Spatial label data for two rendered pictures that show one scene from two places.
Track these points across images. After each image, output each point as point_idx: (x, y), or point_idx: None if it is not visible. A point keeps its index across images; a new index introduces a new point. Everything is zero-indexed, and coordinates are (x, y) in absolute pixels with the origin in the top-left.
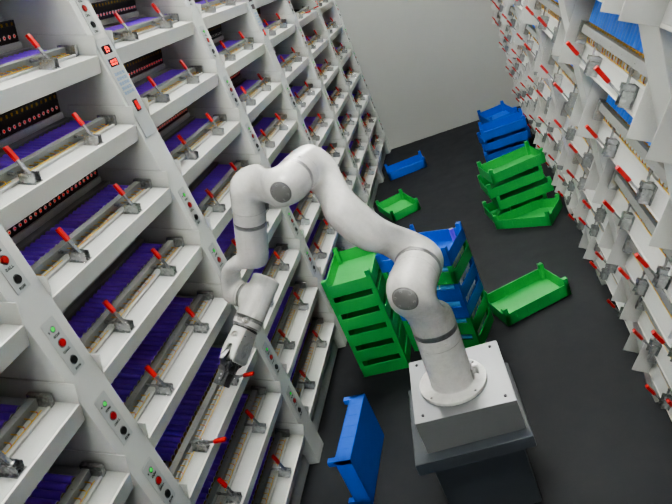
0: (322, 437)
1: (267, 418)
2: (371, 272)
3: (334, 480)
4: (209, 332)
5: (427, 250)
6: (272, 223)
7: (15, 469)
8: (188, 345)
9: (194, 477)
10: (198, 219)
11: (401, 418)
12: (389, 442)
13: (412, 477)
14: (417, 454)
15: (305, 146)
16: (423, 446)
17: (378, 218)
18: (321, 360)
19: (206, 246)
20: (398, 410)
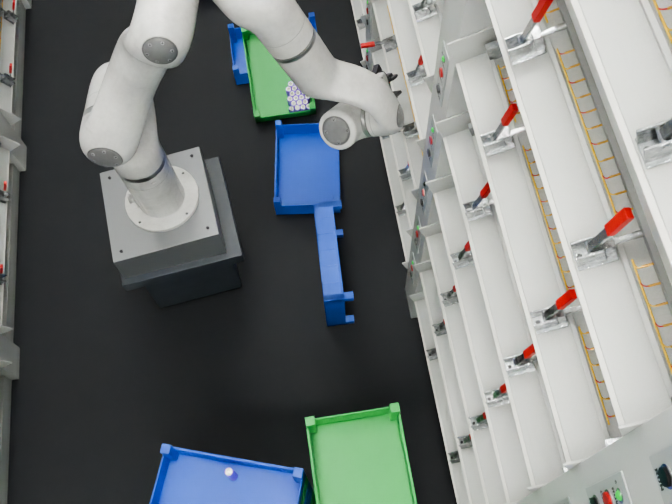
0: (417, 328)
1: (408, 193)
2: (306, 430)
3: (374, 263)
4: (407, 80)
5: (85, 113)
6: (488, 421)
7: None
8: (417, 50)
9: (380, 19)
10: (439, 96)
11: (309, 352)
12: (317, 314)
13: (278, 265)
14: (218, 168)
15: (146, 6)
16: (213, 177)
17: (108, 64)
18: (443, 418)
19: (433, 109)
20: (316, 367)
